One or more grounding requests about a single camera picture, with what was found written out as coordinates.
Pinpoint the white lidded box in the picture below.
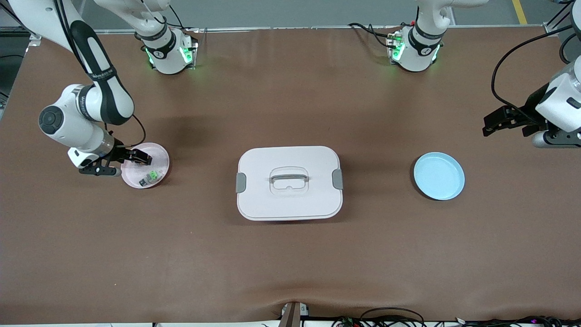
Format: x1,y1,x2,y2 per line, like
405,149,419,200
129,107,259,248
236,146,344,222

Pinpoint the pink round plate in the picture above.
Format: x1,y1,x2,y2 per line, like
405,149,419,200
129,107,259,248
121,143,170,189

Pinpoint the light blue round plate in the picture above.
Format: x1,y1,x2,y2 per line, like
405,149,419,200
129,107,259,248
414,152,465,201

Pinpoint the green and silver switch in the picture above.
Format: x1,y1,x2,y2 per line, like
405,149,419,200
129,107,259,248
139,169,164,187

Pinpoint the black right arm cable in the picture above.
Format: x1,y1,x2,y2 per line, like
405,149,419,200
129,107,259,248
105,114,147,151

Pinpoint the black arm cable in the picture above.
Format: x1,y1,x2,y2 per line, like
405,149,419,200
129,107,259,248
105,114,147,151
492,25,581,119

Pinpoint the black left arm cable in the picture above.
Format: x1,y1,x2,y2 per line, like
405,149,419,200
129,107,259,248
492,25,581,119

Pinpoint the aluminium frame profile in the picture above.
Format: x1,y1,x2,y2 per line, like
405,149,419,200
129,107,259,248
545,0,573,37
0,9,44,48

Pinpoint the black base power cable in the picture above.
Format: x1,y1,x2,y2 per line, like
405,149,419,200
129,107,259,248
348,23,395,48

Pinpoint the tangled cable bundle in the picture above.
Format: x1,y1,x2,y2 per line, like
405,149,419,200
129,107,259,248
331,316,581,327

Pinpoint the black cable loop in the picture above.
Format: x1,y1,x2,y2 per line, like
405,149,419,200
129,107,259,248
360,307,425,327

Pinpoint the metal table edge bracket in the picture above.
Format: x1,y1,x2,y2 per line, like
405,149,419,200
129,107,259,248
280,302,310,327

